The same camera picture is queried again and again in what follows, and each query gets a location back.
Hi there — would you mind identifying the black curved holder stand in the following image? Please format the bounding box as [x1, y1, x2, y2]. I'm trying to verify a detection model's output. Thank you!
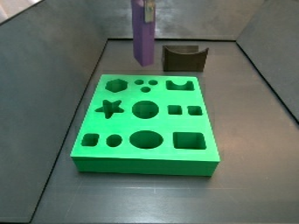
[163, 45, 210, 72]

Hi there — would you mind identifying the green shape sorter board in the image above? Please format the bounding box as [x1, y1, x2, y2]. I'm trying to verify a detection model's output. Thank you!
[71, 74, 221, 176]

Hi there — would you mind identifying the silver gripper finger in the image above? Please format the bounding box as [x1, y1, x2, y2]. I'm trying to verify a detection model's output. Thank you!
[144, 0, 155, 23]

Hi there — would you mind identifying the purple arch block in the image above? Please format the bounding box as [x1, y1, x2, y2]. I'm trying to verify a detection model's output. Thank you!
[131, 0, 155, 67]

